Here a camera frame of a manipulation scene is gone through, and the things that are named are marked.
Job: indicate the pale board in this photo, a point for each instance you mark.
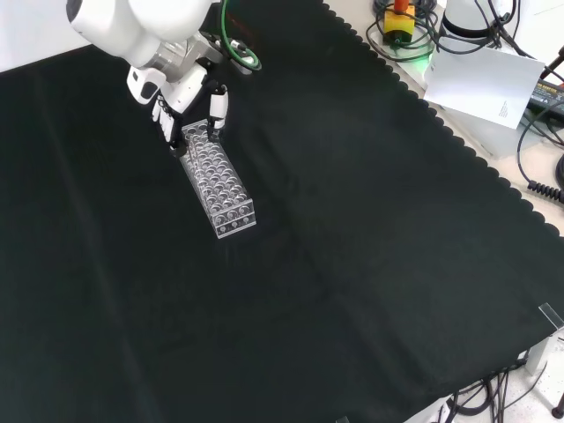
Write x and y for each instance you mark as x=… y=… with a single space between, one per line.
x=480 y=83

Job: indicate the black power supply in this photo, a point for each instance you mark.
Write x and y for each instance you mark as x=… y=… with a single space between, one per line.
x=546 y=94

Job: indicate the clear cloth clip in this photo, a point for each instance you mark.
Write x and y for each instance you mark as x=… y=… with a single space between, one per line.
x=343 y=419
x=551 y=313

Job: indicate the grey bench bracket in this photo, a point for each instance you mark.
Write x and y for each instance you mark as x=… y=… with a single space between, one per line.
x=544 y=352

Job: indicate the black bench cloth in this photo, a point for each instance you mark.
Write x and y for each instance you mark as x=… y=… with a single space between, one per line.
x=308 y=264

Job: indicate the clear test tube rack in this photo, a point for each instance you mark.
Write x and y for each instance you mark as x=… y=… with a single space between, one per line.
x=220 y=194

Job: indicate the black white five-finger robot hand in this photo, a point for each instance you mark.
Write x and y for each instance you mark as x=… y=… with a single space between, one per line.
x=187 y=90

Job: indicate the grey box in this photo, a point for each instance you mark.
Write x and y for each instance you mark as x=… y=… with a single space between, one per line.
x=484 y=132

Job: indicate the yellow stop button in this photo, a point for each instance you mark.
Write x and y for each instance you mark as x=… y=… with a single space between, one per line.
x=398 y=22

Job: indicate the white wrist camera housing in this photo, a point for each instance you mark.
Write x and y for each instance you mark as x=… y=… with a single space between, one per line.
x=145 y=86

